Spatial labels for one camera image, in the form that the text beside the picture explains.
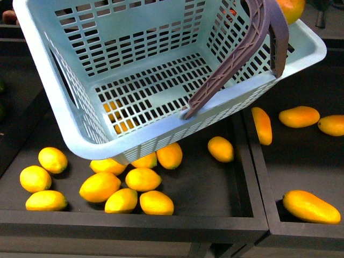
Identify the yellow mango bottom right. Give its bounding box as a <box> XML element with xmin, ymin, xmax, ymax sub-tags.
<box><xmin>282</xmin><ymin>190</ymin><xmax>341</xmax><ymax>225</ymax></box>

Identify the yellow mango left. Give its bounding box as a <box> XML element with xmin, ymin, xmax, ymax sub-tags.
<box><xmin>251</xmin><ymin>107</ymin><xmax>273</xmax><ymax>146</ymax></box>

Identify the yellow lemon in left bin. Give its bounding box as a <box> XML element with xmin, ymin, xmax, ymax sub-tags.
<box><xmin>207</xmin><ymin>136</ymin><xmax>234</xmax><ymax>163</ymax></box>

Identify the red yellow mango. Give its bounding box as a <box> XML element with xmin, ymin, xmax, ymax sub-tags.
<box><xmin>277</xmin><ymin>0</ymin><xmax>306</xmax><ymax>25</ymax></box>

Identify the light blue plastic basket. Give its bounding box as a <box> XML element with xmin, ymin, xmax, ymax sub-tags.
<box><xmin>13</xmin><ymin>1</ymin><xmax>327</xmax><ymax>164</ymax></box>

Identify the yellow mango middle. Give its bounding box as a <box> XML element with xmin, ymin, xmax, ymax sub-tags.
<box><xmin>278</xmin><ymin>106</ymin><xmax>320</xmax><ymax>128</ymax></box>

